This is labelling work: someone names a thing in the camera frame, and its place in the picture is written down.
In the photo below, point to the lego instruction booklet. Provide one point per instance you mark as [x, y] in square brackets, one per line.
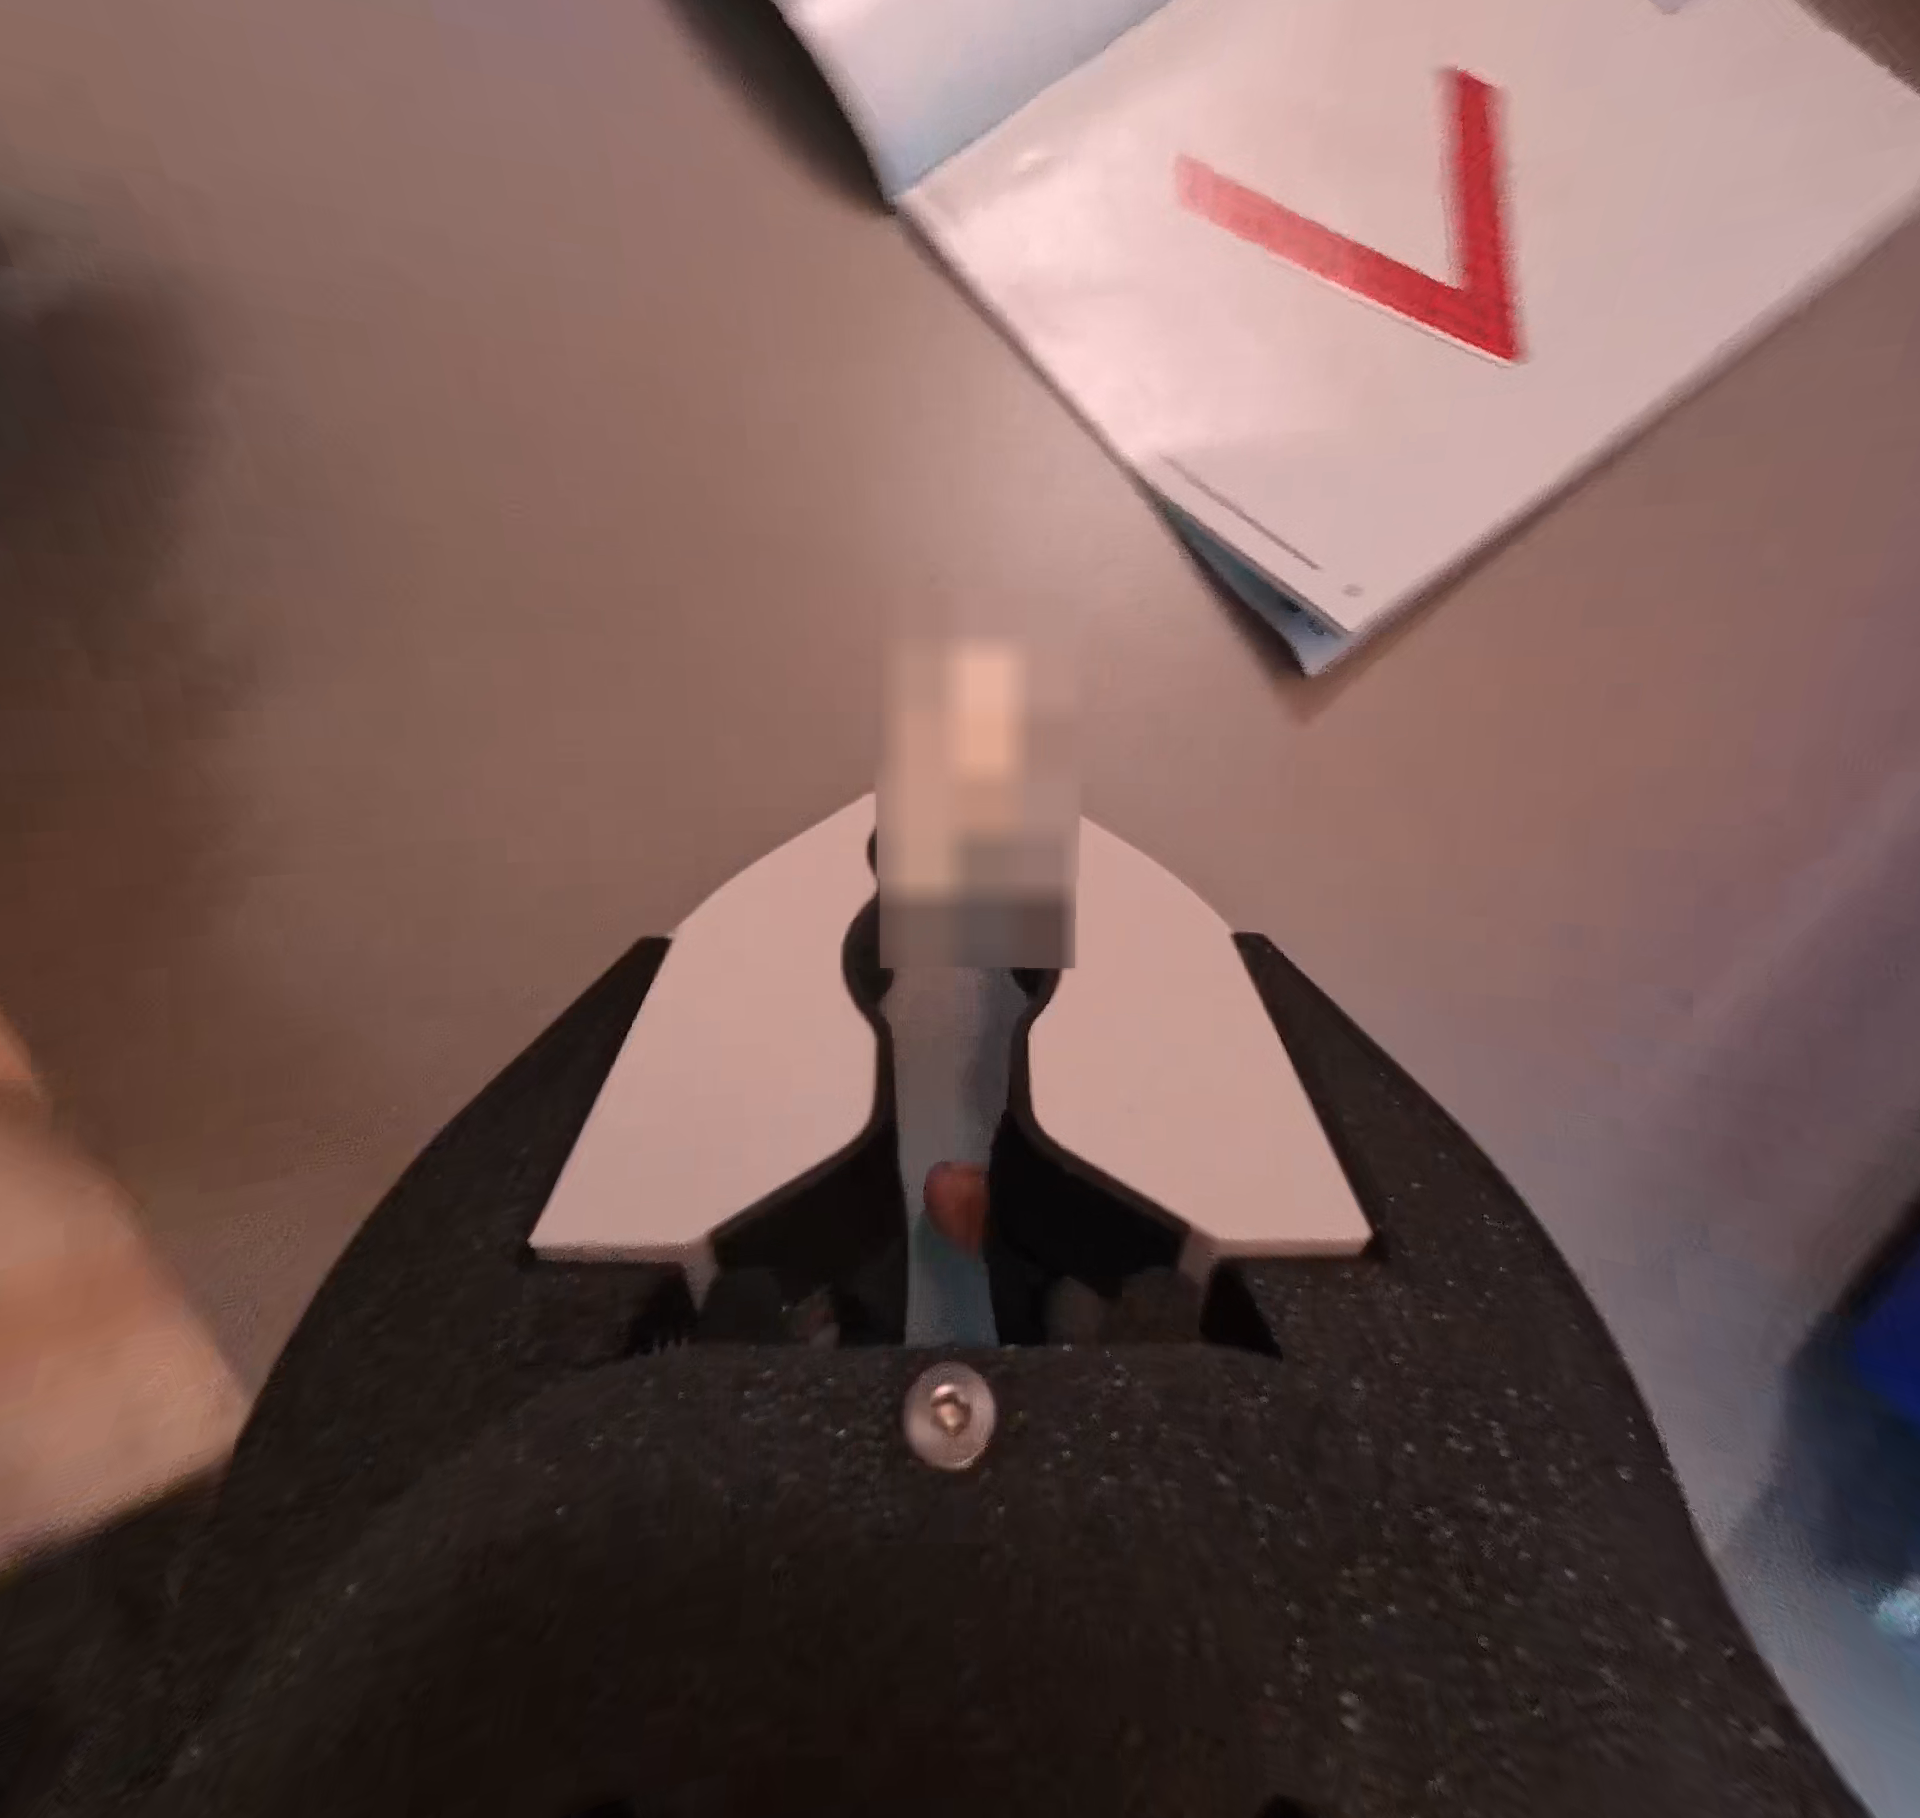
[1351, 422]

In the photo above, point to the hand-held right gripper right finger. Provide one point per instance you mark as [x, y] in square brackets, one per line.
[1185, 1085]

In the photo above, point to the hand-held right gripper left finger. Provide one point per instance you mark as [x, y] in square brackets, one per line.
[734, 1069]

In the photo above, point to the person's light trousers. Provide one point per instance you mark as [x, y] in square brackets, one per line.
[89, 1324]

